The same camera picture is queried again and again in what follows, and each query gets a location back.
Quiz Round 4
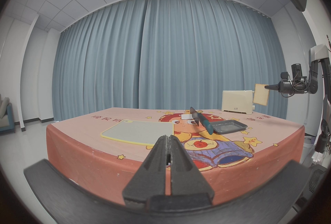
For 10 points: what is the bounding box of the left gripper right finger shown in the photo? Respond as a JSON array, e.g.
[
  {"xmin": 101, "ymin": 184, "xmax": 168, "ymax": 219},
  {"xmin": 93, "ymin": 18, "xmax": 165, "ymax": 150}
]
[{"xmin": 169, "ymin": 135, "xmax": 215, "ymax": 203}]

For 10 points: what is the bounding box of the dark grey tray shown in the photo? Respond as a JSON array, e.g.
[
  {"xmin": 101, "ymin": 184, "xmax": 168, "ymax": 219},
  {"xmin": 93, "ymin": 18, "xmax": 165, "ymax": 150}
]
[{"xmin": 209, "ymin": 119, "xmax": 248, "ymax": 135}]

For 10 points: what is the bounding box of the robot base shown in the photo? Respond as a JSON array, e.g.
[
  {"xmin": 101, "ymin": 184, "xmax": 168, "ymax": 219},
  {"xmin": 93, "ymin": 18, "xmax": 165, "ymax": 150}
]
[{"xmin": 293, "ymin": 135, "xmax": 331, "ymax": 216}]

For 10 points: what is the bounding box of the knife with blue-green handle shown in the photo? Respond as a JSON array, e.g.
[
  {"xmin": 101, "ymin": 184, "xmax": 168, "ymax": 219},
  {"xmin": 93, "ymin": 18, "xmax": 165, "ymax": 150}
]
[{"xmin": 189, "ymin": 107, "xmax": 215, "ymax": 136}]

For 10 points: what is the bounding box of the cutting board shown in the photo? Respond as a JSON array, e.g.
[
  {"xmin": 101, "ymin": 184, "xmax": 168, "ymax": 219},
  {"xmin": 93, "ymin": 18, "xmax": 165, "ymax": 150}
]
[{"xmin": 100, "ymin": 119, "xmax": 174, "ymax": 146}]

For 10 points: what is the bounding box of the grey-blue armchair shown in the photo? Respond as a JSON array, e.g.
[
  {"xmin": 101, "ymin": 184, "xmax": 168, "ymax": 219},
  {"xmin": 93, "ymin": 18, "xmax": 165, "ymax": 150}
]
[{"xmin": 0, "ymin": 94, "xmax": 15, "ymax": 134}]

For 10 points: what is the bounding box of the cream toaster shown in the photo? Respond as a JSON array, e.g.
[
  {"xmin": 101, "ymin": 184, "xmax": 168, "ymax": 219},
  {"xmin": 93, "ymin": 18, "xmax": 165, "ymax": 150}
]
[{"xmin": 221, "ymin": 90, "xmax": 255, "ymax": 115}]

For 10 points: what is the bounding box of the slice of bread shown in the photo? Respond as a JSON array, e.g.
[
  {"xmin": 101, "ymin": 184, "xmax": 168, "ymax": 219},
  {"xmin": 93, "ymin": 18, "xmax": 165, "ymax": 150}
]
[{"xmin": 252, "ymin": 83, "xmax": 270, "ymax": 106}]

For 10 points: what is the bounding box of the blue curtain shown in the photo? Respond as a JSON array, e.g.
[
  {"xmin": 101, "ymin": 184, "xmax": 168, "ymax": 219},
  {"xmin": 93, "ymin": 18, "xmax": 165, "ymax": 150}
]
[{"xmin": 52, "ymin": 0, "xmax": 288, "ymax": 121}]

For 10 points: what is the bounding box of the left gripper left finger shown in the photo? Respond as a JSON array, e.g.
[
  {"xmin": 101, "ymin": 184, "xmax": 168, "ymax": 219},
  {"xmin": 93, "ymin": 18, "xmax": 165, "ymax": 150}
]
[{"xmin": 123, "ymin": 135, "xmax": 169, "ymax": 207}]

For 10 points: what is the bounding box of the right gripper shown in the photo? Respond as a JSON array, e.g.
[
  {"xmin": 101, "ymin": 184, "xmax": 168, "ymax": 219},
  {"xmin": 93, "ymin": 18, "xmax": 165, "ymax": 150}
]
[{"xmin": 264, "ymin": 80, "xmax": 294, "ymax": 97}]

